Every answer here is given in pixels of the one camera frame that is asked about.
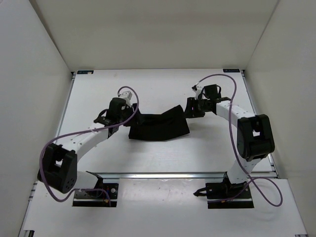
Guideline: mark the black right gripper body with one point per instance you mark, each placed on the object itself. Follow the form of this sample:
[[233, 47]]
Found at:
[[198, 107]]

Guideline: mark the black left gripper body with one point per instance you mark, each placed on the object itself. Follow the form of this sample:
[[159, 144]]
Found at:
[[128, 111]]

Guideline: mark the black skirt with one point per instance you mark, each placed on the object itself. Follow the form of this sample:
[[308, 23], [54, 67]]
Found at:
[[158, 127]]

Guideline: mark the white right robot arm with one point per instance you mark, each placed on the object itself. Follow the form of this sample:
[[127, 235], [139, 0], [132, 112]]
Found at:
[[254, 140]]

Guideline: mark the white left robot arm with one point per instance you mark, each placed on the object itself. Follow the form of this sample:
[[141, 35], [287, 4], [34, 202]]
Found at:
[[58, 162]]

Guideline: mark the dark sticker far right corner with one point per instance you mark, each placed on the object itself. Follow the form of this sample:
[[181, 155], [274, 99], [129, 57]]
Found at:
[[231, 70]]

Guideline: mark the dark sticker corner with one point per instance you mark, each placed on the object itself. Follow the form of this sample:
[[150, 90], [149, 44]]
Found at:
[[231, 70], [85, 72]]

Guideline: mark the dark sticker far left corner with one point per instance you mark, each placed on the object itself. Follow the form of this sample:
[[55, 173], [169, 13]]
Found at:
[[85, 72]]

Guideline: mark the white front cover board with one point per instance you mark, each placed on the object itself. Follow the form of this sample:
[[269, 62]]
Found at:
[[163, 208]]

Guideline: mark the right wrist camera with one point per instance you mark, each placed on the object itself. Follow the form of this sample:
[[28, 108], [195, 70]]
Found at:
[[198, 90]]

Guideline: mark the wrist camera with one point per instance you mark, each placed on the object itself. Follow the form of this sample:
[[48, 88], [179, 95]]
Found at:
[[126, 95], [198, 90]]

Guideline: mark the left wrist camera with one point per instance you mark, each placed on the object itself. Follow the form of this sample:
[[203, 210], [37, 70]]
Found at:
[[126, 95]]

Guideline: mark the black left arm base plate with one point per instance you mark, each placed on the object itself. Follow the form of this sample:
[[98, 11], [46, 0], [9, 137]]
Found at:
[[98, 198]]

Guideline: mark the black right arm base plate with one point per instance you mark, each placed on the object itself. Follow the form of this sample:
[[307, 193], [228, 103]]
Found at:
[[221, 196]]

